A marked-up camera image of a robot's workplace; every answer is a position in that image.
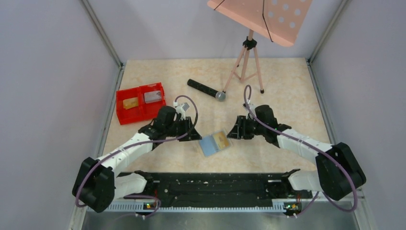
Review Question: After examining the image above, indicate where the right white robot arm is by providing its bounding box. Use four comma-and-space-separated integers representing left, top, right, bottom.
227, 105, 366, 201

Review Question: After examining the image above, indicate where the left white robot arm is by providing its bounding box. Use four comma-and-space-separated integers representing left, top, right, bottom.
72, 103, 202, 213

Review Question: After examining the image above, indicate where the gold card in holder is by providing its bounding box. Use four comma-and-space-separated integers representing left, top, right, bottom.
213, 131, 231, 150

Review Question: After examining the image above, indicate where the silver card in bin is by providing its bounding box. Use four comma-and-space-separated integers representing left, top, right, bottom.
144, 91, 162, 104

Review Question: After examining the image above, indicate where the gold card in bin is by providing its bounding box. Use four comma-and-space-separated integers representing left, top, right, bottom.
123, 97, 139, 110

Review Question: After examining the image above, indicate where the red plastic bin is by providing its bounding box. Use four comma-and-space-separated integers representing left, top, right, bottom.
116, 82, 166, 125

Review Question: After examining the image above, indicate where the black handheld microphone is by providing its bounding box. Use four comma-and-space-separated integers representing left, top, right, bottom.
187, 79, 226, 102

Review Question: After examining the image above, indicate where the pink music stand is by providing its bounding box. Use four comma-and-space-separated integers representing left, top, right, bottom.
207, 0, 313, 93

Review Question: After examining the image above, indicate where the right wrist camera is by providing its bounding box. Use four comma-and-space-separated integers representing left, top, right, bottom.
243, 102, 255, 113

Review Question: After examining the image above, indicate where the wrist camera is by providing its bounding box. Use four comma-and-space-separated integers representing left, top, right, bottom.
173, 102, 190, 120
243, 102, 255, 113

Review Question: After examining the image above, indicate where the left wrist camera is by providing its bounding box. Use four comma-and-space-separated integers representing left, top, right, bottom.
173, 102, 190, 120

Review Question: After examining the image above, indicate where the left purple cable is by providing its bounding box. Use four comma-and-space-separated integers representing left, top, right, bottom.
75, 94, 199, 219

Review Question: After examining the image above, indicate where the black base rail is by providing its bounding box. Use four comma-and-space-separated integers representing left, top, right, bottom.
136, 171, 313, 210

